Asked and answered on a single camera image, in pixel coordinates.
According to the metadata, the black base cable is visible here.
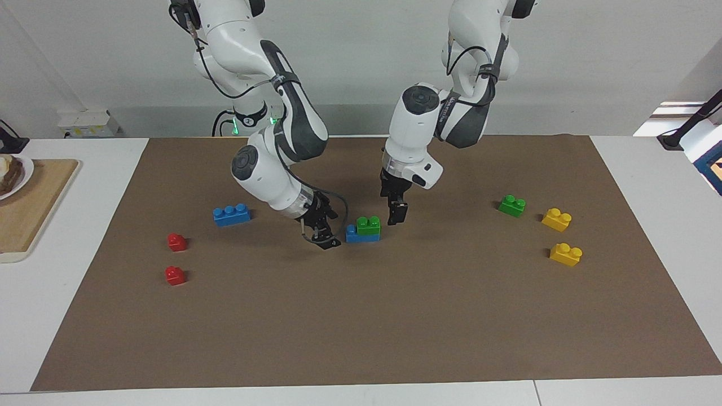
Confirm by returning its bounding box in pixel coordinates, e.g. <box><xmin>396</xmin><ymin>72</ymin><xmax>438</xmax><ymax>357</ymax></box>
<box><xmin>212</xmin><ymin>109</ymin><xmax>235</xmax><ymax>138</ymax></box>

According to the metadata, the wooden cutting board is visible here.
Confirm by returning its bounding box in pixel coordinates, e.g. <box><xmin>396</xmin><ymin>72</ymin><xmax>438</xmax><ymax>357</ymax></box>
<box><xmin>0</xmin><ymin>159</ymin><xmax>80</xmax><ymax>264</ymax></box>

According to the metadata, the brown table mat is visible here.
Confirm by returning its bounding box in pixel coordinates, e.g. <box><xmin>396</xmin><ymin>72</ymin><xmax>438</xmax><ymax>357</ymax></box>
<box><xmin>31</xmin><ymin>134</ymin><xmax>722</xmax><ymax>392</ymax></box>

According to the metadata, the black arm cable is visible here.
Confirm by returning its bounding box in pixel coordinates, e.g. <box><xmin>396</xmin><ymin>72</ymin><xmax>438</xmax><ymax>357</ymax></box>
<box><xmin>182</xmin><ymin>5</ymin><xmax>351</xmax><ymax>246</ymax></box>
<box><xmin>444</xmin><ymin>31</ymin><xmax>505</xmax><ymax>80</ymax></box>

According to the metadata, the black clamp base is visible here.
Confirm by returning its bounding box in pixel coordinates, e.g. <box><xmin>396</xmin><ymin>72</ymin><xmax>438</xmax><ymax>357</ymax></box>
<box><xmin>0</xmin><ymin>119</ymin><xmax>30</xmax><ymax>155</ymax></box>

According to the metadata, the black stand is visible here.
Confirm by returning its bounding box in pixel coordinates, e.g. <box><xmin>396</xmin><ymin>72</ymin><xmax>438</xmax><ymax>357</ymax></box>
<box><xmin>657</xmin><ymin>89</ymin><xmax>722</xmax><ymax>151</ymax></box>

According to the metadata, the blue framed panel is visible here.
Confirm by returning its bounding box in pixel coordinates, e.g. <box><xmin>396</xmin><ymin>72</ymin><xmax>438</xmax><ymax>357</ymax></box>
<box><xmin>693</xmin><ymin>140</ymin><xmax>722</xmax><ymax>197</ymax></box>

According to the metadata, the brown bread slice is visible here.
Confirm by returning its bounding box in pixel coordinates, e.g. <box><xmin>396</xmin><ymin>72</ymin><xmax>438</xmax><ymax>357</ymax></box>
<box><xmin>0</xmin><ymin>156</ymin><xmax>25</xmax><ymax>196</ymax></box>

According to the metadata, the white plate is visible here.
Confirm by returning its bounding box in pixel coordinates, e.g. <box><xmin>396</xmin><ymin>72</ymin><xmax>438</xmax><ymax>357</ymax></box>
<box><xmin>0</xmin><ymin>155</ymin><xmax>35</xmax><ymax>201</ymax></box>

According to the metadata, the blue three-stud toy block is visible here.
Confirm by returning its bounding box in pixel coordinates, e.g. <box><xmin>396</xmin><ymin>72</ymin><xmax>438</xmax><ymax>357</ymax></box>
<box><xmin>345</xmin><ymin>224</ymin><xmax>381</xmax><ymax>244</ymax></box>
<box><xmin>213</xmin><ymin>204</ymin><xmax>252</xmax><ymax>227</ymax></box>

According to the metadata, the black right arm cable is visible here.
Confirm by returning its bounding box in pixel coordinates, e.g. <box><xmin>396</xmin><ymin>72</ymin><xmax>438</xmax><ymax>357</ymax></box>
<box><xmin>182</xmin><ymin>5</ymin><xmax>351</xmax><ymax>246</ymax></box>

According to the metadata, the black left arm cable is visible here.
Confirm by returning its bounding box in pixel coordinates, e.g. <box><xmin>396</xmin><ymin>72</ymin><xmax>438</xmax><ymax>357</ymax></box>
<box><xmin>444</xmin><ymin>31</ymin><xmax>505</xmax><ymax>80</ymax></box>

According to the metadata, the yellow two-stud toy block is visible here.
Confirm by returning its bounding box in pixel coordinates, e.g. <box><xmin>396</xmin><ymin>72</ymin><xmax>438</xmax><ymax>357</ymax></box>
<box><xmin>541</xmin><ymin>208</ymin><xmax>573</xmax><ymax>232</ymax></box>
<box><xmin>549</xmin><ymin>242</ymin><xmax>583</xmax><ymax>267</ymax></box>

